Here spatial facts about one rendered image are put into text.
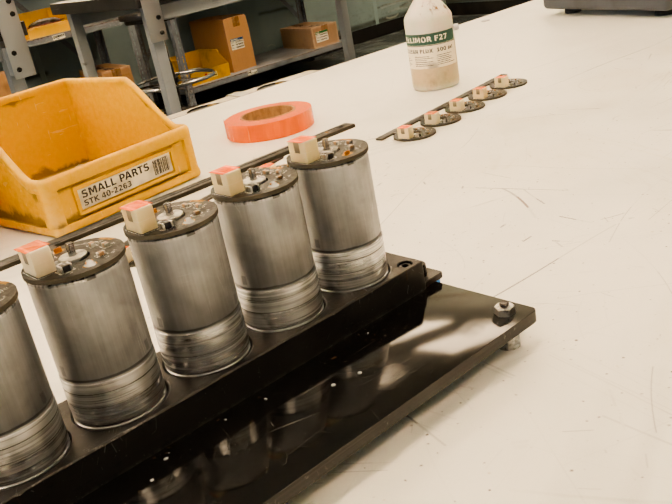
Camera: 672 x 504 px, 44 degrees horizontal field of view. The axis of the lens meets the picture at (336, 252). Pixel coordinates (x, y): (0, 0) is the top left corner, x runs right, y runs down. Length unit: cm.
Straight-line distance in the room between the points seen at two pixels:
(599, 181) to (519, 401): 17
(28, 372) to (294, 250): 8
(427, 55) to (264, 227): 38
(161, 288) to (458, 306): 9
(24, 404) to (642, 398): 15
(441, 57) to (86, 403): 43
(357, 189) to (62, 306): 9
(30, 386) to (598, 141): 31
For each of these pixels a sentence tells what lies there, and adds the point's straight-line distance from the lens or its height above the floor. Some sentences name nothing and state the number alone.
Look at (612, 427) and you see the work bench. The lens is 22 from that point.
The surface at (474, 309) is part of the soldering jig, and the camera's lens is 25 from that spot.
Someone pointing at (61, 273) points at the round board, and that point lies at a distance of 20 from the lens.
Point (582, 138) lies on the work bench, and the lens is 44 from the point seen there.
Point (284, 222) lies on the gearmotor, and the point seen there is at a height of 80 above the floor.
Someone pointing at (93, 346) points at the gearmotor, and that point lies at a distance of 21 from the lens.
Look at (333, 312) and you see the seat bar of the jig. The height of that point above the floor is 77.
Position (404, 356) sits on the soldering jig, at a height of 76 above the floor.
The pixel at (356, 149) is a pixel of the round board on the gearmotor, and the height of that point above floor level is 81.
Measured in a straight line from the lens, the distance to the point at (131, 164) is 46.
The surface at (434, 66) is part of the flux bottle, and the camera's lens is 59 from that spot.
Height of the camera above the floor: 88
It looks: 22 degrees down
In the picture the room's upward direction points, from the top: 11 degrees counter-clockwise
